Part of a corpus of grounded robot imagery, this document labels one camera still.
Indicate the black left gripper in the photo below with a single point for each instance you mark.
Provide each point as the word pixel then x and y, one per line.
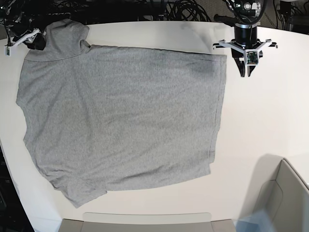
pixel 246 38

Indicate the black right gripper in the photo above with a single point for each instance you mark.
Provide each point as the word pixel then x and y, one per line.
pixel 38 43

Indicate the grey T-shirt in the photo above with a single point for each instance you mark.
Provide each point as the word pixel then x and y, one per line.
pixel 108 118

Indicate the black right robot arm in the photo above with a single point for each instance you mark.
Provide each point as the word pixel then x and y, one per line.
pixel 20 30

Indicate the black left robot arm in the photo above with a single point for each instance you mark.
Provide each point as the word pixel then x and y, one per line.
pixel 247 13

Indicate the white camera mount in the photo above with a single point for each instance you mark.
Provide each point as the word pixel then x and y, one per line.
pixel 251 55
pixel 27 38

